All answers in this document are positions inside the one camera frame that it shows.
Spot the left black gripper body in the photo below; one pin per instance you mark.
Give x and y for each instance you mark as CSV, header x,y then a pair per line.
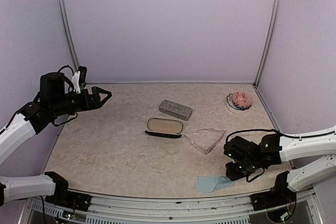
x,y
84,104

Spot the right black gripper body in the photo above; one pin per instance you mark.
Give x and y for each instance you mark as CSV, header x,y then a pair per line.
x,y
247,168

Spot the blue cleaning cloth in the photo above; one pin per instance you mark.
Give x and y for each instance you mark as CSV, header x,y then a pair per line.
x,y
210,184

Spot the clear frame glasses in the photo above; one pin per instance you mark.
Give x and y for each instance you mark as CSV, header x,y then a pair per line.
x,y
206,151

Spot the grey glasses case green lining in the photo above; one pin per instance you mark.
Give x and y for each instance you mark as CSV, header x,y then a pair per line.
x,y
176,110

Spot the black oval glasses case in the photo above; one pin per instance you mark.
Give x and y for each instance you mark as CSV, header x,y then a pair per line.
x,y
165,128

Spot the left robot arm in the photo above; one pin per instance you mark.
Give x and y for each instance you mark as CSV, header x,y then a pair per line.
x,y
58,96

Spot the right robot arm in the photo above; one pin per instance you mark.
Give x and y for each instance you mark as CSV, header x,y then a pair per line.
x,y
276,148

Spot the red patterned bowl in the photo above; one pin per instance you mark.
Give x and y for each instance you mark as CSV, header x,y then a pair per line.
x,y
239,102

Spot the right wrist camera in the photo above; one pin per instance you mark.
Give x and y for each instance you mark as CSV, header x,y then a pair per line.
x,y
238,148

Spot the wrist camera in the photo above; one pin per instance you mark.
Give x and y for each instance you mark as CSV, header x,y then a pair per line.
x,y
238,148
79,79

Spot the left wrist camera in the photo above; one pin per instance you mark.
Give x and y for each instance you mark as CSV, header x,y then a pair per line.
x,y
79,79

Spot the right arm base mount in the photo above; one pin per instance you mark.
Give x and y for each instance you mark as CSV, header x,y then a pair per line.
x,y
278,195

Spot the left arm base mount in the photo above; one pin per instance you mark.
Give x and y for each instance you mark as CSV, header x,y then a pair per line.
x,y
68,195

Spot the aluminium front rail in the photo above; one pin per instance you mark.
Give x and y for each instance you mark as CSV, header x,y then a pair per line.
x,y
119,209

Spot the left aluminium corner post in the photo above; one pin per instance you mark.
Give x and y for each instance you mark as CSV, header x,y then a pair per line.
x,y
68,35

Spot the aluminium corner post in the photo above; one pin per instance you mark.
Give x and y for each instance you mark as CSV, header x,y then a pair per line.
x,y
267,46
68,35

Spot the right aluminium corner post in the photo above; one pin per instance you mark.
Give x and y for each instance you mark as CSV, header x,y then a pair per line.
x,y
267,46

